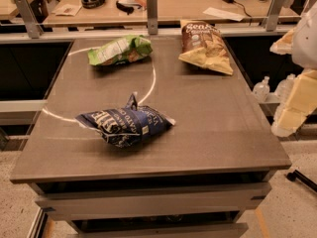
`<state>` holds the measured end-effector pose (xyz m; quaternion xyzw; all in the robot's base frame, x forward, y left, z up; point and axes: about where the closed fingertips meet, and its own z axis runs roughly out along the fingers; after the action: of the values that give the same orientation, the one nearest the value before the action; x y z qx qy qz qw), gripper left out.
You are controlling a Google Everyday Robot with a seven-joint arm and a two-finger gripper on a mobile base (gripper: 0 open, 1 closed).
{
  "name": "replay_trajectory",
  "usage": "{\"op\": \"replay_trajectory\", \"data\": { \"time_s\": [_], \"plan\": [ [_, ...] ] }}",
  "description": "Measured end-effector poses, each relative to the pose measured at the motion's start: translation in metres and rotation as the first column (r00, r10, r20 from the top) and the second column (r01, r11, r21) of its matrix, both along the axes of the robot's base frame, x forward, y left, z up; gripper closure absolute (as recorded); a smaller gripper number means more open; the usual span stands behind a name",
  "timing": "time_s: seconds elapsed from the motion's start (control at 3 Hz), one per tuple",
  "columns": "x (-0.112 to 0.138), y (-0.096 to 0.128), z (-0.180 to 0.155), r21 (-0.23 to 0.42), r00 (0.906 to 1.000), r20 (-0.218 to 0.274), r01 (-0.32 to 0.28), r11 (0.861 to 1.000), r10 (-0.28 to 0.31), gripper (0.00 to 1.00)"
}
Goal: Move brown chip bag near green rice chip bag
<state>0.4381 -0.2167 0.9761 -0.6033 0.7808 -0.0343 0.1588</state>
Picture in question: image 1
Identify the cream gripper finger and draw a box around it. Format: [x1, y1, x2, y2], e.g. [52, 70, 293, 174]
[271, 107, 307, 137]
[269, 29, 295, 55]

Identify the brown chip bag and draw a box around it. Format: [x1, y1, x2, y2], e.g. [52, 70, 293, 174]
[178, 20, 234, 75]

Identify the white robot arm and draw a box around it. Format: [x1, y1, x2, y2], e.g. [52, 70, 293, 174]
[269, 2, 317, 137]

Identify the green rice chip bag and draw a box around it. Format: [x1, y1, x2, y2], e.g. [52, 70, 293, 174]
[87, 35, 153, 65]

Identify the blue chip bag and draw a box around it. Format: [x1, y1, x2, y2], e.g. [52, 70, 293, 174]
[75, 93, 175, 148]

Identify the clear plastic bottle right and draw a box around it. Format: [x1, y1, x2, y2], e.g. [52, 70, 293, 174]
[274, 73, 295, 102]

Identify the clear plastic bottle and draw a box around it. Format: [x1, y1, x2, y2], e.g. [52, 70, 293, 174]
[253, 76, 270, 103]
[274, 73, 295, 102]

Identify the clear plastic bottle left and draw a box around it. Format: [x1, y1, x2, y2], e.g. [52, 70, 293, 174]
[253, 76, 270, 103]

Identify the black chair leg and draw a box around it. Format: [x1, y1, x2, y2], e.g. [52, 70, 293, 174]
[286, 170, 317, 192]

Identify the white paper sheet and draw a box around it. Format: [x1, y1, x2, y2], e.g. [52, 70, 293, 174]
[204, 7, 244, 22]

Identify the upper grey drawer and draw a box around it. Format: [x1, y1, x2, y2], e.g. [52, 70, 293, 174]
[36, 182, 271, 220]

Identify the grey drawer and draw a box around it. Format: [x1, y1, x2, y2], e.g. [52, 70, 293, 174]
[36, 182, 271, 220]
[66, 223, 248, 238]

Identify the black curved object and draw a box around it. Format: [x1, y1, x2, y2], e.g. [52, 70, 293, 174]
[116, 1, 134, 15]

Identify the lower grey drawer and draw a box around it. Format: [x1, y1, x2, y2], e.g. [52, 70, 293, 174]
[66, 223, 248, 238]

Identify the small paper card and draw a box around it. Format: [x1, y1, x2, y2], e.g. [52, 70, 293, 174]
[53, 4, 81, 16]

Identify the right metal bracket post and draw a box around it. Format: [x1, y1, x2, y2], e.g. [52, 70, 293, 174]
[262, 0, 284, 32]

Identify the metal bracket post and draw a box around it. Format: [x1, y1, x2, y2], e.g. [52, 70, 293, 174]
[147, 0, 159, 35]
[14, 0, 43, 39]
[262, 0, 284, 32]

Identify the middle metal bracket post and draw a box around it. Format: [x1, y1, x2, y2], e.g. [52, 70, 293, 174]
[147, 0, 159, 35]

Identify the left metal bracket post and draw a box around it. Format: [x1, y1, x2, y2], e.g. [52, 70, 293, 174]
[14, 0, 43, 39]

